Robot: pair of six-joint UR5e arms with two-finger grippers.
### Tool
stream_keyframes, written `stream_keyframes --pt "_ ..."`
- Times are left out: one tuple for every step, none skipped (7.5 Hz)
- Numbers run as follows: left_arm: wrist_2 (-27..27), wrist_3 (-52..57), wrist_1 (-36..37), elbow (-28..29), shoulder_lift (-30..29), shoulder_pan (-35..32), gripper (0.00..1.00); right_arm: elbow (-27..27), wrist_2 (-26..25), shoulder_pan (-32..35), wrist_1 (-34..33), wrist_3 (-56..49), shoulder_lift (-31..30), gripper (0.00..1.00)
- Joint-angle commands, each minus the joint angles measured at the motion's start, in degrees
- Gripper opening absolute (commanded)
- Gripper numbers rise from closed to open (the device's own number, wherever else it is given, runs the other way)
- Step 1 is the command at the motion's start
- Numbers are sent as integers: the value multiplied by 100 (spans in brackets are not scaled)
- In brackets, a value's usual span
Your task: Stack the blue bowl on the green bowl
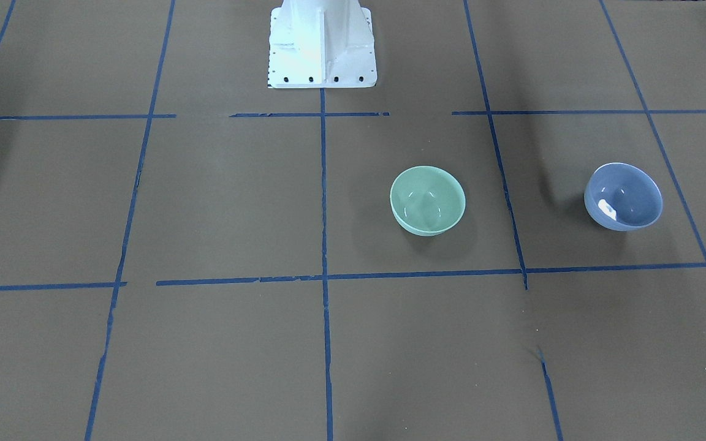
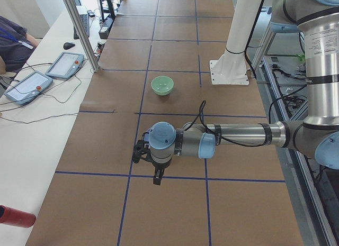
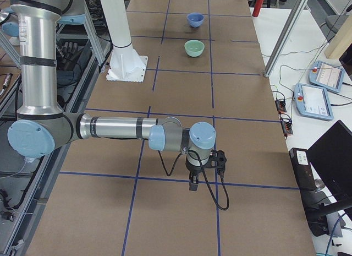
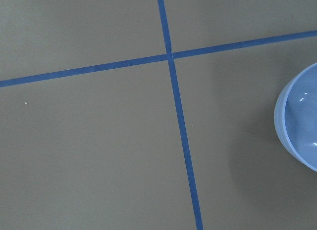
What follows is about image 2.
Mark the green ceramic bowl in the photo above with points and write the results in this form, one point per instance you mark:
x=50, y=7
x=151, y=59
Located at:
x=162, y=85

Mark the near teach pendant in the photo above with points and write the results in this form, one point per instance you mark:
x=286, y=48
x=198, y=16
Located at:
x=29, y=88

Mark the far teach pendant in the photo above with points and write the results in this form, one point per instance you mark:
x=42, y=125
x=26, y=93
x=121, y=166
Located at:
x=66, y=65

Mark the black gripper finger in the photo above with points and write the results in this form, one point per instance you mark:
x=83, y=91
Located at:
x=157, y=178

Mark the black keyboard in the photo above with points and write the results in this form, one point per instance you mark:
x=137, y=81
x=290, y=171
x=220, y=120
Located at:
x=85, y=23

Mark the aluminium frame post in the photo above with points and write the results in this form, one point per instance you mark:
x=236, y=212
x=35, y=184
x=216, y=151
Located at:
x=74, y=15

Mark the white pedestal column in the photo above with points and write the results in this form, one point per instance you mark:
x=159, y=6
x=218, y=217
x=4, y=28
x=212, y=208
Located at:
x=230, y=68

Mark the black computer mouse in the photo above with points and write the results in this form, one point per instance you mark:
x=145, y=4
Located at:
x=68, y=45

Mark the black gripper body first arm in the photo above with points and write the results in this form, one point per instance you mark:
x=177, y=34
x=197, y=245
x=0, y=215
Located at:
x=159, y=167

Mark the seated person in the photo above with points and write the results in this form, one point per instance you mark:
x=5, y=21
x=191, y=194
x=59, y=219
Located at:
x=17, y=45

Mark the teach pendant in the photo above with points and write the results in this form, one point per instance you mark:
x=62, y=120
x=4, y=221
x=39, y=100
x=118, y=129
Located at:
x=29, y=88
x=66, y=65

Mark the red cylinder bottle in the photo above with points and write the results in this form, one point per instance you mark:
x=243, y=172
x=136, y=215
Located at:
x=15, y=217

